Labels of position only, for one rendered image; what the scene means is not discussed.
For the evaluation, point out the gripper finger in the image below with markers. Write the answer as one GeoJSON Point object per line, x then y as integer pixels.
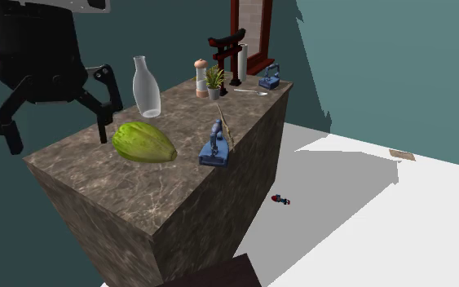
{"type": "Point", "coordinates": [10, 135]}
{"type": "Point", "coordinates": [102, 127]}

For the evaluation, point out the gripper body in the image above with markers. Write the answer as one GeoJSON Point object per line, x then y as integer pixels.
{"type": "Point", "coordinates": [34, 51]}

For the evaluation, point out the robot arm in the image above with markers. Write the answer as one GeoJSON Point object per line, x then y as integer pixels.
{"type": "Point", "coordinates": [60, 3]}

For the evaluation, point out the green coconut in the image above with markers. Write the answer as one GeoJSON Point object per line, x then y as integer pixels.
{"type": "Point", "coordinates": [141, 143]}

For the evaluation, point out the clear glass bottle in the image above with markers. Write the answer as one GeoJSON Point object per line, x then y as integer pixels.
{"type": "Point", "coordinates": [146, 89]}

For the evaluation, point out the brown marble counter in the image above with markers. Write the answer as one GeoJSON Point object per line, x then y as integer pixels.
{"type": "Point", "coordinates": [125, 190]}

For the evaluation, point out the clear grinder with tan cap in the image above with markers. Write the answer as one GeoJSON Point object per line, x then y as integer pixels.
{"type": "Point", "coordinates": [201, 81]}

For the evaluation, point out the blue flat iron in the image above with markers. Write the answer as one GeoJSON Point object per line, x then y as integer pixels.
{"type": "Point", "coordinates": [269, 82]}
{"type": "Point", "coordinates": [214, 153]}

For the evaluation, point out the small potted green plant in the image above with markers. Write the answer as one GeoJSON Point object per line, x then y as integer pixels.
{"type": "Point", "coordinates": [214, 81]}

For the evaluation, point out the thin brown stick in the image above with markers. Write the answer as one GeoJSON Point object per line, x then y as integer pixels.
{"type": "Point", "coordinates": [226, 127]}

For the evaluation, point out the red torii gate figure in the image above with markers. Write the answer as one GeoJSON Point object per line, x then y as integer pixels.
{"type": "Point", "coordinates": [226, 41]}

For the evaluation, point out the silver spoon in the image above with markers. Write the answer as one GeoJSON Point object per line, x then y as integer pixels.
{"type": "Point", "coordinates": [253, 92]}

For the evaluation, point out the white cylinder roll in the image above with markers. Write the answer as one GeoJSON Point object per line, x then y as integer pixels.
{"type": "Point", "coordinates": [242, 61]}

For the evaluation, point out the dark red framed mirror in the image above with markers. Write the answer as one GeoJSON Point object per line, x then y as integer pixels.
{"type": "Point", "coordinates": [267, 31]}

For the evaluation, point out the small red blue toy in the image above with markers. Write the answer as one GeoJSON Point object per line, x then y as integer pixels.
{"type": "Point", "coordinates": [280, 200]}

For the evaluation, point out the small tan flat mat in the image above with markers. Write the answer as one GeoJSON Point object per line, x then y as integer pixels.
{"type": "Point", "coordinates": [402, 155]}

